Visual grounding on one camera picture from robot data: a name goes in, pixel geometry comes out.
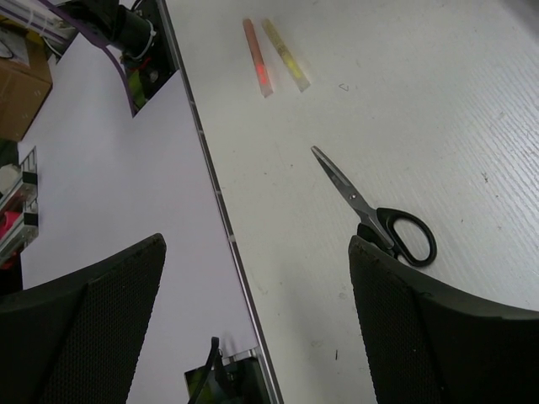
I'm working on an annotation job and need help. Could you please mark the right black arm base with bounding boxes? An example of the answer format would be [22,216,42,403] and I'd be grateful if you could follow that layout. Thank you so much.
[184,337,271,404]

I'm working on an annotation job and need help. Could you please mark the orange translucent pen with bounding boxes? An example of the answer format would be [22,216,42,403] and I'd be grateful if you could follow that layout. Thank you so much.
[243,19,273,98]

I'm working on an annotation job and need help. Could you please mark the brown cardboard box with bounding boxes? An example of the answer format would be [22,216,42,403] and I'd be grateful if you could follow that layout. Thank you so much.
[1,23,52,142]

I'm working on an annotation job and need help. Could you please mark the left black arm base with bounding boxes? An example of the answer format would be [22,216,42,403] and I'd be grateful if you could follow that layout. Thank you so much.
[51,1,179,114]

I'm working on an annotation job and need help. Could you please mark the yellow translucent pen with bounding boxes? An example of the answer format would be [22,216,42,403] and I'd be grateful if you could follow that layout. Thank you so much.
[262,19,310,93]

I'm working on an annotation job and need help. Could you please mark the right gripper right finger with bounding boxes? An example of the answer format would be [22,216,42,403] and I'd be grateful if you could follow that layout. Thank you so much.
[349,236,538,403]

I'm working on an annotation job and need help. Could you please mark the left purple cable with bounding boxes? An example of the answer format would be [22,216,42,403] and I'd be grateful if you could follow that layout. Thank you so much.
[41,0,140,118]

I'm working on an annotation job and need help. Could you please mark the black handled scissors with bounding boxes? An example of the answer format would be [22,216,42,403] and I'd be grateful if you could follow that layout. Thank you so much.
[311,146,437,268]

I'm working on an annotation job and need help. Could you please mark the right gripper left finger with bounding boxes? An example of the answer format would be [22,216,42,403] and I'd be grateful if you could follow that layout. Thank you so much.
[1,233,167,403]

